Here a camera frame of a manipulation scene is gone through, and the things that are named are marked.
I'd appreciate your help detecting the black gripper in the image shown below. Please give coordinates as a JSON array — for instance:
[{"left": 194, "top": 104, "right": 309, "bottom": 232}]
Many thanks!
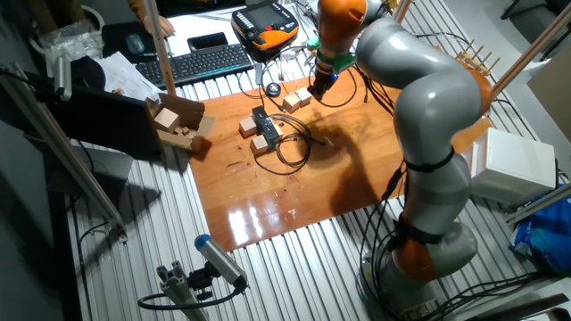
[{"left": 307, "top": 70, "right": 338, "bottom": 103}]

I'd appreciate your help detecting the white paper stack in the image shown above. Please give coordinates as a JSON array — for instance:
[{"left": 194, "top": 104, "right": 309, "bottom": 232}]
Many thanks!
[{"left": 95, "top": 51, "right": 161, "bottom": 102}]

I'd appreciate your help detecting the green wrist mount plate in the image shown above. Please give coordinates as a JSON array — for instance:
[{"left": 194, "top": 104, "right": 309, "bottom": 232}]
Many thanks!
[{"left": 306, "top": 35, "right": 357, "bottom": 75}]

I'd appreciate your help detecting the aluminium frame bar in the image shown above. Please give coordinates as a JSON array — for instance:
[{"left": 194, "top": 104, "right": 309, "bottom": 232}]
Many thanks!
[
  {"left": 505, "top": 182, "right": 571, "bottom": 226},
  {"left": 0, "top": 62, "right": 128, "bottom": 244}
]

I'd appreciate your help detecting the black looped cable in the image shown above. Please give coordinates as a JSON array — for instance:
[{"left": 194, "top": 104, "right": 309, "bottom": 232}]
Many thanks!
[{"left": 308, "top": 62, "right": 359, "bottom": 110}]

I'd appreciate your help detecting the white box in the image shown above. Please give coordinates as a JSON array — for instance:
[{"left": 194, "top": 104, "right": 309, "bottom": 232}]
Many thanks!
[{"left": 461, "top": 128, "right": 558, "bottom": 209}]

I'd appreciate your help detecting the black cap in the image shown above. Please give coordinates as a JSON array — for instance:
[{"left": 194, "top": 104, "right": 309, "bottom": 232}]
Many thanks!
[{"left": 70, "top": 55, "right": 107, "bottom": 90}]

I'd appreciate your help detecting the aluminium profile stub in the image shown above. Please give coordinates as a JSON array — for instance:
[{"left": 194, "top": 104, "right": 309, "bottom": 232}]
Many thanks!
[{"left": 155, "top": 260, "right": 211, "bottom": 321}]

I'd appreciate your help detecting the white round bin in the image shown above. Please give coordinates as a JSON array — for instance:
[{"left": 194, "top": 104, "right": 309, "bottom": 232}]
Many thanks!
[{"left": 29, "top": 4, "right": 107, "bottom": 59}]

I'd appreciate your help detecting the torn cardboard box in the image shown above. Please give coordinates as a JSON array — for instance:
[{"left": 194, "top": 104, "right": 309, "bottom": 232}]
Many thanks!
[{"left": 145, "top": 92, "right": 218, "bottom": 153}]

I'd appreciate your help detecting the blue plastic bag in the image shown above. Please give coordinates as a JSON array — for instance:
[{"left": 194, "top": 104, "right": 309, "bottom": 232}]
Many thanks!
[{"left": 509, "top": 185, "right": 571, "bottom": 276}]

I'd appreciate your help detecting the black mouse pad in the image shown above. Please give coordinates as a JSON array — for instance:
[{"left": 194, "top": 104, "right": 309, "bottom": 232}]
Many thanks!
[{"left": 101, "top": 21, "right": 157, "bottom": 62}]

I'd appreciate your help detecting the black monitor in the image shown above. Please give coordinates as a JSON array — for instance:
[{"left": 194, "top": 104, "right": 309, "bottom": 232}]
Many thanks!
[{"left": 24, "top": 70, "right": 167, "bottom": 162}]

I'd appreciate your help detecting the clear plastic bag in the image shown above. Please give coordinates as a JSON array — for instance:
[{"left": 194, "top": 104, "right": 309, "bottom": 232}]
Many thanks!
[{"left": 38, "top": 20, "right": 104, "bottom": 75}]

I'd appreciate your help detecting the person's hand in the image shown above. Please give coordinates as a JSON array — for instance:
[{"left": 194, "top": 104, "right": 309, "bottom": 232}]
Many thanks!
[{"left": 141, "top": 14, "right": 176, "bottom": 37}]

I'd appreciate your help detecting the black smartphone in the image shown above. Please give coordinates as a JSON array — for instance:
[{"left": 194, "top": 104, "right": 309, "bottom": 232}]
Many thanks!
[{"left": 186, "top": 31, "right": 229, "bottom": 54}]

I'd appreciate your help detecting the varnished wooden board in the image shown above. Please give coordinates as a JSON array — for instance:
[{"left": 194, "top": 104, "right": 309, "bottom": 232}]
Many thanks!
[{"left": 186, "top": 66, "right": 494, "bottom": 253}]

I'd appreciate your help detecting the black camera cable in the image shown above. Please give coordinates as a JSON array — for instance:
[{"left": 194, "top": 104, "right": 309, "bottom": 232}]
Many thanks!
[{"left": 137, "top": 284, "right": 244, "bottom": 311}]

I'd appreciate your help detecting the black USB plug cable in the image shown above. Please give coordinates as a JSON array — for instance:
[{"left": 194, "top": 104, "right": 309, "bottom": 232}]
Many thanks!
[{"left": 261, "top": 94, "right": 289, "bottom": 112}]

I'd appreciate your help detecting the black docking station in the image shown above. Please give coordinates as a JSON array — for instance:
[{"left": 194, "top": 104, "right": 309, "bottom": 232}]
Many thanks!
[{"left": 251, "top": 105, "right": 281, "bottom": 151}]

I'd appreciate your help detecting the white desk sheet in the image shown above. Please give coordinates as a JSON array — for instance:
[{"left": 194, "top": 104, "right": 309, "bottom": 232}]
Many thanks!
[{"left": 165, "top": 8, "right": 251, "bottom": 57}]

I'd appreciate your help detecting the silver camera with blue cap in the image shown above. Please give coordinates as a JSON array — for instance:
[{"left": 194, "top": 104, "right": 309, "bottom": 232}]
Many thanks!
[{"left": 194, "top": 234, "right": 249, "bottom": 291}]

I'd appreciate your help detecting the black keyboard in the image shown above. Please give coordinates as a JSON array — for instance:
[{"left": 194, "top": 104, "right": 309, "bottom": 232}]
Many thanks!
[{"left": 135, "top": 43, "right": 254, "bottom": 89}]

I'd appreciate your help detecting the light frame post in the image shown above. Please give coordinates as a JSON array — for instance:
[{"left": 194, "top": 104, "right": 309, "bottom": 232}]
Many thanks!
[
  {"left": 490, "top": 2, "right": 571, "bottom": 97},
  {"left": 143, "top": 0, "right": 178, "bottom": 97},
  {"left": 392, "top": 0, "right": 414, "bottom": 26}
]

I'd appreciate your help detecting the grey computer mouse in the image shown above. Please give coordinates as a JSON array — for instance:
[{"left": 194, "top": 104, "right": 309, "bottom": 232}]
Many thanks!
[{"left": 125, "top": 33, "right": 146, "bottom": 55}]

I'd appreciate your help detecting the brown cardboard sheet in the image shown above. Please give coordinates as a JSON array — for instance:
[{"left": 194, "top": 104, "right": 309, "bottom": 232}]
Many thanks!
[{"left": 526, "top": 44, "right": 571, "bottom": 144}]

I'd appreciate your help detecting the orange and black teach pendant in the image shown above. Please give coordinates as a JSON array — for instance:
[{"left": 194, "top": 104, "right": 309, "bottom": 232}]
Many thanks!
[{"left": 230, "top": 1, "right": 301, "bottom": 63}]

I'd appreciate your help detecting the black coiled cable bundle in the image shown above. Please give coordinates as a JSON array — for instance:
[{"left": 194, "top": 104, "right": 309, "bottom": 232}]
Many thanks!
[{"left": 252, "top": 113, "right": 327, "bottom": 177}]

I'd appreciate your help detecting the wooden peg rack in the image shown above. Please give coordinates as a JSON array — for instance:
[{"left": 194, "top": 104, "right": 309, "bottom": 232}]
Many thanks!
[{"left": 454, "top": 38, "right": 501, "bottom": 78}]

